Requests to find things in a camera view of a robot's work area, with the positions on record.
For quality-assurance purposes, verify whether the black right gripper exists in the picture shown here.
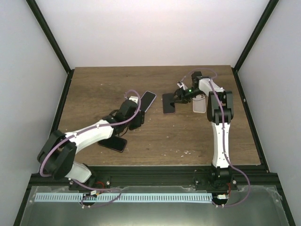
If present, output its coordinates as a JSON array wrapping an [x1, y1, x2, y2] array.
[[170, 88, 204, 105]]

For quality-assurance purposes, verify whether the black phone pink edge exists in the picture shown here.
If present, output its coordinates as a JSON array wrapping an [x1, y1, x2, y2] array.
[[162, 93, 175, 114]]

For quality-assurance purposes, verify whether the cream pink phone case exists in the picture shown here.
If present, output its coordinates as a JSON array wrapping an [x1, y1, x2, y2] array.
[[192, 95, 206, 113]]

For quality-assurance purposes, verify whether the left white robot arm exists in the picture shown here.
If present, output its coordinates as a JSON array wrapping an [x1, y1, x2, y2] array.
[[37, 96, 141, 190]]

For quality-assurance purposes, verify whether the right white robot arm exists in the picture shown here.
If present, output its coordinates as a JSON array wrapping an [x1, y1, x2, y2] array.
[[162, 71, 234, 190]]

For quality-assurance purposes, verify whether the phone in maroon case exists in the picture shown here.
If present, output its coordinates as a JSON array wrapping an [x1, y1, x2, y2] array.
[[97, 137, 127, 153]]

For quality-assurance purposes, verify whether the light blue slotted strip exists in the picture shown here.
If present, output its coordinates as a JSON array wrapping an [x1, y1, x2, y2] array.
[[34, 193, 213, 203]]

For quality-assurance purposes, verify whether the metal front plate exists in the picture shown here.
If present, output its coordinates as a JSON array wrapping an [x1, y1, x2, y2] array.
[[21, 186, 289, 226]]

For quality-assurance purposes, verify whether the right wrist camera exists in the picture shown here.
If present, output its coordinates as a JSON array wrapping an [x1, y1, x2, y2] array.
[[177, 81, 187, 90]]

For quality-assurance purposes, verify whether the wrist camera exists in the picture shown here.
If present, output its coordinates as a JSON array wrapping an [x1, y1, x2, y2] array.
[[124, 94, 139, 104], [177, 81, 187, 90]]

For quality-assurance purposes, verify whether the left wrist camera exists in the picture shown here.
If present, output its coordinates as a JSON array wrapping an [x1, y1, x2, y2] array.
[[124, 94, 139, 104]]

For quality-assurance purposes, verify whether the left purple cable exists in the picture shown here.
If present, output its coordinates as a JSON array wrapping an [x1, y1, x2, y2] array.
[[39, 89, 142, 177]]

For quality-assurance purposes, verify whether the purple cable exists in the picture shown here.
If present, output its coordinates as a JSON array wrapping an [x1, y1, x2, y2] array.
[[182, 67, 251, 208], [39, 89, 142, 177]]

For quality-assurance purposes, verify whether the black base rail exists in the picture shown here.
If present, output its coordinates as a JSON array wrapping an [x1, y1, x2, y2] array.
[[68, 166, 245, 191]]

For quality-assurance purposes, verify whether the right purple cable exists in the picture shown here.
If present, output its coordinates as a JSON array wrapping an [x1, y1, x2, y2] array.
[[182, 67, 251, 208]]

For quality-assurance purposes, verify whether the black enclosure frame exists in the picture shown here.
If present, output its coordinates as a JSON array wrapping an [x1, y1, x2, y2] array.
[[14, 0, 295, 226]]

